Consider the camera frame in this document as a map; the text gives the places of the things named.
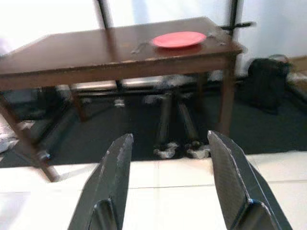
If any black metal stand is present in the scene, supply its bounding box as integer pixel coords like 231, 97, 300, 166
223, 0, 256, 31

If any silver spoon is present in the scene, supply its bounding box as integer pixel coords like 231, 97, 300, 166
207, 31, 226, 46

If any black upright pole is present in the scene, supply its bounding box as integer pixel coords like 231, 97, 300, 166
96, 0, 114, 29

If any black floor rug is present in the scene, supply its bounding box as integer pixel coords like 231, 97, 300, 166
0, 91, 307, 168

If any red round plate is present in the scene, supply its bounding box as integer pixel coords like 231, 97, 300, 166
152, 31, 207, 49

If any black office chair base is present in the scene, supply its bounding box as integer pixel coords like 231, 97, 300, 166
153, 91, 212, 160

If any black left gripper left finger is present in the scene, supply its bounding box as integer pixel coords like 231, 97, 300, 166
68, 133, 134, 230

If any silver fork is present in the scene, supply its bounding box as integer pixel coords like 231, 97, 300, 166
131, 40, 154, 55

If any black floor bag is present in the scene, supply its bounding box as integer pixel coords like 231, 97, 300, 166
239, 57, 292, 114

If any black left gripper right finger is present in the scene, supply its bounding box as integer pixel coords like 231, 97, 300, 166
207, 130, 292, 230

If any dark brown wooden table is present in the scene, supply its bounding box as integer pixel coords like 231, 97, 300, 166
0, 16, 244, 183

